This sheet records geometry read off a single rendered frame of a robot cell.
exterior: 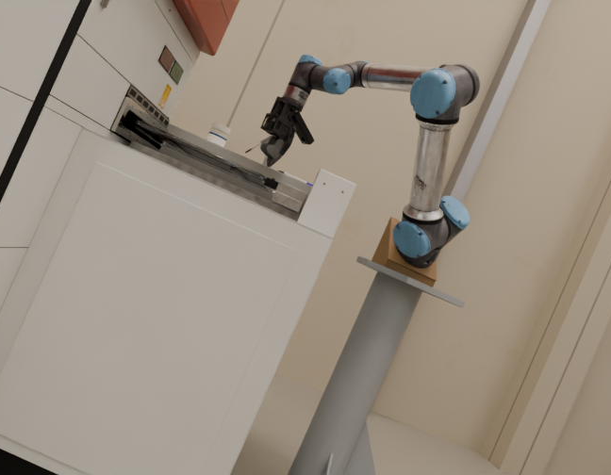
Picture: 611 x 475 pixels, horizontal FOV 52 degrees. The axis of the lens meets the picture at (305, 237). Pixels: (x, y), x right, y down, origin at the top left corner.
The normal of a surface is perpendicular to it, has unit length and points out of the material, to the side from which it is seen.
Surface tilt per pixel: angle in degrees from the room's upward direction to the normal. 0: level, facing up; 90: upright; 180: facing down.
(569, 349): 90
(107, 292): 90
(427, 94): 117
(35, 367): 90
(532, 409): 90
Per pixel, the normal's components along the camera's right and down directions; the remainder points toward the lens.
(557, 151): 0.21, 0.08
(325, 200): 0.00, -0.02
